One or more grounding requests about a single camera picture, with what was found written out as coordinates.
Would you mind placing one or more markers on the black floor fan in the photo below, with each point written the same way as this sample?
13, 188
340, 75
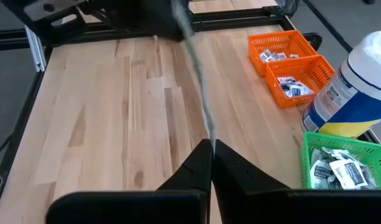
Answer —
288, 6

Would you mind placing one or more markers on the green striped bandage packet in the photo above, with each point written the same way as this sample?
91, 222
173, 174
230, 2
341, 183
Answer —
199, 71

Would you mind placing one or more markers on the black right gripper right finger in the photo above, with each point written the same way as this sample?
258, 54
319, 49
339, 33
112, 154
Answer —
286, 208

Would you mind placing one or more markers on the orange plastic basket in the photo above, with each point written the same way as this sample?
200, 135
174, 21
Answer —
314, 67
280, 39

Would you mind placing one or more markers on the white wipes canister blue label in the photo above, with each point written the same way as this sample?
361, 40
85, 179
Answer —
358, 93

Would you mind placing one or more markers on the white packet with blue label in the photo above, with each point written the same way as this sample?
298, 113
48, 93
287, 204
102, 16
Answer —
294, 91
285, 80

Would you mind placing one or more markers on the green plastic basket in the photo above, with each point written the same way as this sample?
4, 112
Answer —
305, 161

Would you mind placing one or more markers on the white antiseptic wipe packet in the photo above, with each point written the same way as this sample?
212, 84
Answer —
369, 177
320, 174
348, 172
339, 153

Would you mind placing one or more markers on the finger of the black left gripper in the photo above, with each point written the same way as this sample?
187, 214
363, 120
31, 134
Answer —
187, 15
140, 18

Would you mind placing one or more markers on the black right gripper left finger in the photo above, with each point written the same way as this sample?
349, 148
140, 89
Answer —
146, 208

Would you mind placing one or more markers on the black aluminium rig frame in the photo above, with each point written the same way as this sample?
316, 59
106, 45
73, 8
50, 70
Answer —
240, 15

